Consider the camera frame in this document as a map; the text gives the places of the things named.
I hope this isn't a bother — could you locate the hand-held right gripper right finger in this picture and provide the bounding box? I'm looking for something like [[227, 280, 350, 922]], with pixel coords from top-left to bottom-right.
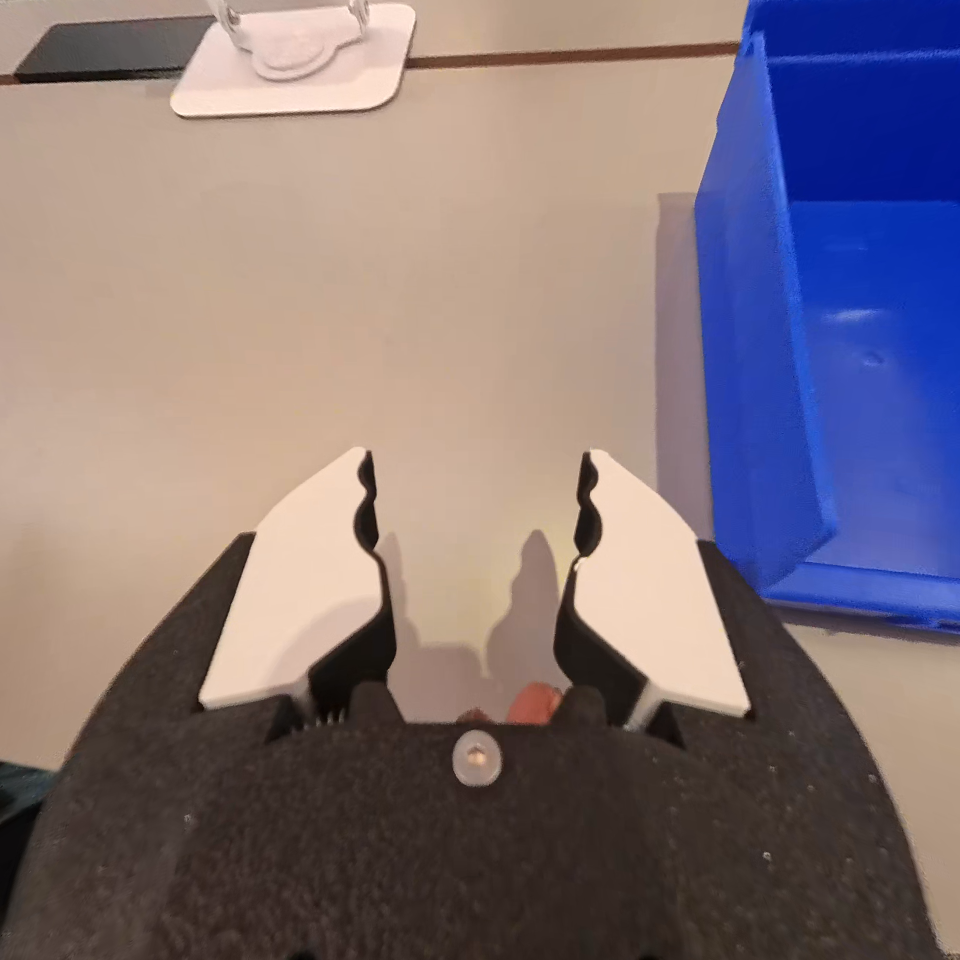
[[553, 447, 753, 732]]

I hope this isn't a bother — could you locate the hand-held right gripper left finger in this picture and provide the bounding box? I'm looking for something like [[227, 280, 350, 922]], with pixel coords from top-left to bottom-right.
[[197, 447, 397, 729]]

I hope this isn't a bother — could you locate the blue plastic bin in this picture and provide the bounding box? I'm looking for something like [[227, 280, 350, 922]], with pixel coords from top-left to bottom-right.
[[693, 0, 960, 639]]

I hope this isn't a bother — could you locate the person's right hand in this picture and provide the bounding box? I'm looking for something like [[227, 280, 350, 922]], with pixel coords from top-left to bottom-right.
[[508, 679, 565, 726]]

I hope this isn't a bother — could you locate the white laptop stand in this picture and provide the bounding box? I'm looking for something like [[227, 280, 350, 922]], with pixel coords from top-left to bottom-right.
[[168, 0, 417, 120]]

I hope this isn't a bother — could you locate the black table cable flap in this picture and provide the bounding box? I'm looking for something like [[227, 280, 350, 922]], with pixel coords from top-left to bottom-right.
[[13, 16, 215, 85]]

